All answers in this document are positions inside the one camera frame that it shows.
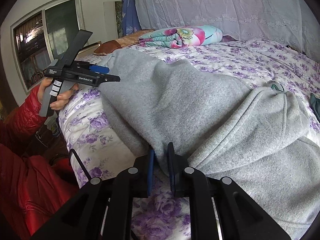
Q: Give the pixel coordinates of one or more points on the folded floral pink teal quilt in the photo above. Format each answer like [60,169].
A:
[179,37]

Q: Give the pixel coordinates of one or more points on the red jacket left sleeve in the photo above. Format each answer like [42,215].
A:
[18,130]

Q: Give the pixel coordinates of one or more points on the blue patterned cloth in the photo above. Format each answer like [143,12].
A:
[130,21]

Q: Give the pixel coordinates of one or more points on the window with white frame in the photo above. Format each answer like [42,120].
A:
[43,35]

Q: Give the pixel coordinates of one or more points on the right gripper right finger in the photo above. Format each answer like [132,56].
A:
[188,182]

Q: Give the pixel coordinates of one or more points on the dark green garment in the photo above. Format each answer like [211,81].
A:
[315,105]

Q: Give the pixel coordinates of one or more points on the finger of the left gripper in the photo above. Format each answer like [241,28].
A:
[99,69]
[108,78]

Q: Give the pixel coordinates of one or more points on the white lace headboard cover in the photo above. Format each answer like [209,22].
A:
[288,22]

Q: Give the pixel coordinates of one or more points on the brown pillow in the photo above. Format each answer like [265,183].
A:
[123,42]

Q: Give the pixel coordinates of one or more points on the grey sweatpants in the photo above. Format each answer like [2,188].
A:
[258,137]

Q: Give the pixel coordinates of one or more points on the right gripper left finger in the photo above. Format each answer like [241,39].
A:
[133,182]

